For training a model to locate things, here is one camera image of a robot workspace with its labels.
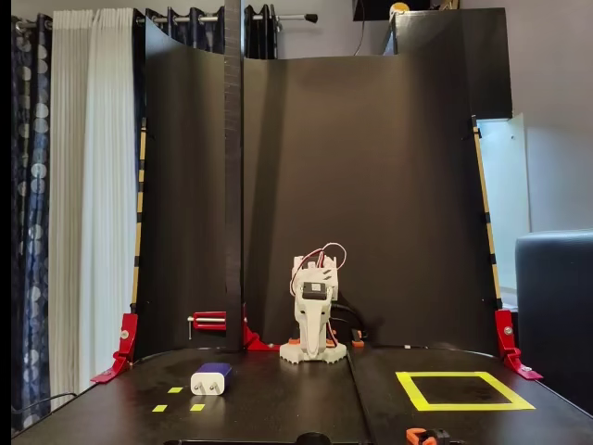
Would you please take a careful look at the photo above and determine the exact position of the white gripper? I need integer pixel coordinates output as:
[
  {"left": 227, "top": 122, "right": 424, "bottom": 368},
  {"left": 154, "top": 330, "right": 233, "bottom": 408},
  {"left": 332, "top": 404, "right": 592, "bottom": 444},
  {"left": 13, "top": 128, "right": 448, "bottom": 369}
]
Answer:
[{"left": 294, "top": 279, "right": 335, "bottom": 358}]

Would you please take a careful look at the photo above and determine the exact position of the blue white charger block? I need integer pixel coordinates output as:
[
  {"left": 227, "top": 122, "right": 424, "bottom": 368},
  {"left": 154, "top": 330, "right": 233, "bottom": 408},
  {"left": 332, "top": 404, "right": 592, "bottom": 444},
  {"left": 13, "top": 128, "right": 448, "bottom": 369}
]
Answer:
[{"left": 189, "top": 362, "right": 233, "bottom": 398}]

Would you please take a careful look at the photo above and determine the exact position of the red clamp with silver screw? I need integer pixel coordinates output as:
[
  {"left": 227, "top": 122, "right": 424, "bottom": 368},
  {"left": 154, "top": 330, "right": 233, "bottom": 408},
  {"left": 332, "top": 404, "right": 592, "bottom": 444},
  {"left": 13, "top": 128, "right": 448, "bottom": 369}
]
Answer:
[{"left": 186, "top": 311, "right": 228, "bottom": 340}]

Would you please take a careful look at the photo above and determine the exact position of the black round knob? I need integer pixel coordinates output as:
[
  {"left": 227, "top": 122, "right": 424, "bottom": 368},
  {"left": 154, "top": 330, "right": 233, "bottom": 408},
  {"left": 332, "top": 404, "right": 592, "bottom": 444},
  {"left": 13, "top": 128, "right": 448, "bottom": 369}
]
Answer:
[{"left": 296, "top": 430, "right": 333, "bottom": 445}]

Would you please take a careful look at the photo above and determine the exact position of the orange black spring clamp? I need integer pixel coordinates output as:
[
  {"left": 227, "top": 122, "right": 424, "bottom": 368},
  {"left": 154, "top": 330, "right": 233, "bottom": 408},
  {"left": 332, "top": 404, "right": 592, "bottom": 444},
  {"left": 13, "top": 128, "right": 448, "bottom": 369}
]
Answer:
[{"left": 405, "top": 426, "right": 451, "bottom": 445}]

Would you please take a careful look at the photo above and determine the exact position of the black backdrop board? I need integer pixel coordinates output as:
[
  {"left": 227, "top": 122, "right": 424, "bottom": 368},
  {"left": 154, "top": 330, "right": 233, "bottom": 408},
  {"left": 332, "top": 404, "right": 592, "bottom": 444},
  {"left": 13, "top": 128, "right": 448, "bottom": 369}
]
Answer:
[{"left": 132, "top": 18, "right": 504, "bottom": 362}]

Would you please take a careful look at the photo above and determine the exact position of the yellow tape square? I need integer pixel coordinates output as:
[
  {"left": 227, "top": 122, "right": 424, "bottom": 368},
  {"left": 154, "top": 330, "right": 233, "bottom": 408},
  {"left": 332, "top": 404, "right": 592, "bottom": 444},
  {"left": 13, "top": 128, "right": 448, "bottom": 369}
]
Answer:
[{"left": 395, "top": 370, "right": 537, "bottom": 413}]

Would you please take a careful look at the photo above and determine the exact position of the red corner clamp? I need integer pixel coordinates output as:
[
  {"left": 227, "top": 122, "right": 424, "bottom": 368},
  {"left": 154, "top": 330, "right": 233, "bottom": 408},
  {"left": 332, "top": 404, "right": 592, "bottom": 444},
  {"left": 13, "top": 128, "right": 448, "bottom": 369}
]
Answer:
[
  {"left": 493, "top": 309, "right": 544, "bottom": 382},
  {"left": 90, "top": 312, "right": 140, "bottom": 385}
]

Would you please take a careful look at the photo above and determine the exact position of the yellow black striped stick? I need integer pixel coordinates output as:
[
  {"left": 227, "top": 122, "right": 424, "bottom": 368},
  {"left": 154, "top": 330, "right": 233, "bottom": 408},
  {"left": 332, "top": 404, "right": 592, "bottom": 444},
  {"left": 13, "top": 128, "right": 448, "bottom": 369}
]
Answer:
[
  {"left": 131, "top": 118, "right": 148, "bottom": 312},
  {"left": 470, "top": 114, "right": 504, "bottom": 311}
]

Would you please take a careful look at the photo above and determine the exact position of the white pleated curtain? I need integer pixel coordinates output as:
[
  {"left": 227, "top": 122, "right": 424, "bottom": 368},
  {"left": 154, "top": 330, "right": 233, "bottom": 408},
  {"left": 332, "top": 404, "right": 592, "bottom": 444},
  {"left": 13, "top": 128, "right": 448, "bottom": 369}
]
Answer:
[{"left": 48, "top": 7, "right": 140, "bottom": 412}]

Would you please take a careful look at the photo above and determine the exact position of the silver curtain rod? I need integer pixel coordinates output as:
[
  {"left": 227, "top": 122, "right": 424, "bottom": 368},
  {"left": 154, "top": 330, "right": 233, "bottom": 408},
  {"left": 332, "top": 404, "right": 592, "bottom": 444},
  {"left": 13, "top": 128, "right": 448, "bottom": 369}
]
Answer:
[{"left": 13, "top": 13, "right": 320, "bottom": 32}]

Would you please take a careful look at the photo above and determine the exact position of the dark blue patterned curtain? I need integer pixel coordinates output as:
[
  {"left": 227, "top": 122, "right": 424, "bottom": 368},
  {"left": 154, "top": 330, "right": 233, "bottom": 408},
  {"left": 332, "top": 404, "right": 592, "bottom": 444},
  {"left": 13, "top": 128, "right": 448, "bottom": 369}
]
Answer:
[
  {"left": 11, "top": 13, "right": 53, "bottom": 432},
  {"left": 132, "top": 5, "right": 279, "bottom": 61}
]

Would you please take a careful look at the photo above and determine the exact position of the thick black cable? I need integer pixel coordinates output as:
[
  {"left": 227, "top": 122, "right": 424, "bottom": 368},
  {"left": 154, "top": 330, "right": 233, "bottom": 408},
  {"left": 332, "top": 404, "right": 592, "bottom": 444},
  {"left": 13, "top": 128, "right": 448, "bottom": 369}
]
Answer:
[{"left": 331, "top": 303, "right": 372, "bottom": 342}]

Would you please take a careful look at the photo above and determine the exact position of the red bracket clamp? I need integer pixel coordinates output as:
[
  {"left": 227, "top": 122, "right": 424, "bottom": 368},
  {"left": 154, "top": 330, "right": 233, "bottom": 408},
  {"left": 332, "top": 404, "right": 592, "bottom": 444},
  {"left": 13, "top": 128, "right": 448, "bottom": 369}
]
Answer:
[{"left": 241, "top": 300, "right": 282, "bottom": 352}]

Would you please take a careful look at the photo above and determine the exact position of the red white servo wire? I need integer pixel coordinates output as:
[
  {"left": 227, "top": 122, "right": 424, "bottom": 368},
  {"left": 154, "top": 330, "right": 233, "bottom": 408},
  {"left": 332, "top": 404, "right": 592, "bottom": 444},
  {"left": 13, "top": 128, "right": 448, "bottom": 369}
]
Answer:
[{"left": 289, "top": 243, "right": 347, "bottom": 298}]

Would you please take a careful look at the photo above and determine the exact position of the thin black floor cable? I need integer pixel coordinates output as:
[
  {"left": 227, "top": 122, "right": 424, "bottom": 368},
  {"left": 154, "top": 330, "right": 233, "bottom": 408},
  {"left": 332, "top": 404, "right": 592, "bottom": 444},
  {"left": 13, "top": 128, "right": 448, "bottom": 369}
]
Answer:
[{"left": 11, "top": 392, "right": 78, "bottom": 413}]

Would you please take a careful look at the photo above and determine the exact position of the thin black hanging cable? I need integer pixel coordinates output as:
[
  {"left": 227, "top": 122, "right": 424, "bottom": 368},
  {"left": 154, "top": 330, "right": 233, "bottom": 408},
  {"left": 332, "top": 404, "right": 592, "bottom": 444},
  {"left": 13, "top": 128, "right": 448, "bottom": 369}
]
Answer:
[{"left": 354, "top": 0, "right": 367, "bottom": 57}]

